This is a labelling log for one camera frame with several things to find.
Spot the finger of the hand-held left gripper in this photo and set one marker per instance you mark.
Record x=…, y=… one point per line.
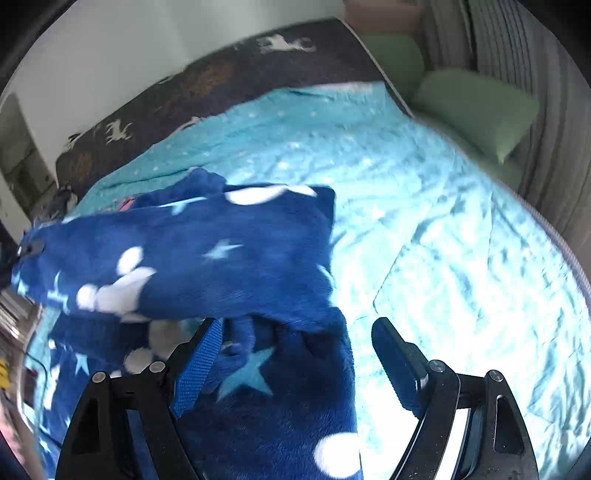
x=30, y=250

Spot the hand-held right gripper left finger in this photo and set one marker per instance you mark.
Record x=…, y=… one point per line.
x=198, y=369

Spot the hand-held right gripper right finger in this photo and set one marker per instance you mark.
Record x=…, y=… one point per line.
x=397, y=364

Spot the blue star print fleece garment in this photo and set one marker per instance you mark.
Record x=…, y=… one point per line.
x=184, y=249

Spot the pink cloth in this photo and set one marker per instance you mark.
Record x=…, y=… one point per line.
x=128, y=204

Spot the turquoise star print bedspread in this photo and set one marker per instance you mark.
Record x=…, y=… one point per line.
x=415, y=207

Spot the dark deer print blanket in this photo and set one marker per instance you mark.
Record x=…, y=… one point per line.
x=231, y=78

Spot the green pillow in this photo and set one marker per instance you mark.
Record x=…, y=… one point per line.
x=397, y=60
x=475, y=110

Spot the grey curtain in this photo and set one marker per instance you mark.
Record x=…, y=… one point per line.
x=531, y=55

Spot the pink cushion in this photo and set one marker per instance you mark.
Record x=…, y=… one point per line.
x=383, y=14

